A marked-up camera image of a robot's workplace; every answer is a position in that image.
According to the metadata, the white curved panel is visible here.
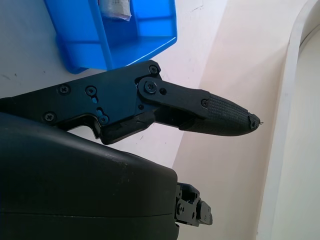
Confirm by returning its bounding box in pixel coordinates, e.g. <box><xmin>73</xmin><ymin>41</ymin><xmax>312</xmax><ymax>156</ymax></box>
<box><xmin>271</xmin><ymin>0</ymin><xmax>320</xmax><ymax>240</ymax></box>

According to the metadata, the blue plastic tray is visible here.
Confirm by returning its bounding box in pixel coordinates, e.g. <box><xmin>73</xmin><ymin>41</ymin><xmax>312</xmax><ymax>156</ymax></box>
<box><xmin>44</xmin><ymin>0</ymin><xmax>178</xmax><ymax>75</ymax></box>

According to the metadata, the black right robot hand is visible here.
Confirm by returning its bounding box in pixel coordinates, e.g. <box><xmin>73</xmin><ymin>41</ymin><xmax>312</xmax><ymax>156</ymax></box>
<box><xmin>0</xmin><ymin>59</ymin><xmax>263</xmax><ymax>240</ymax></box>

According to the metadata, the purple bag roll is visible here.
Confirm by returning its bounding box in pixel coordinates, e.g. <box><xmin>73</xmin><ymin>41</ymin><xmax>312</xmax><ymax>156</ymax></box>
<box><xmin>98</xmin><ymin>0</ymin><xmax>133</xmax><ymax>21</ymax></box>

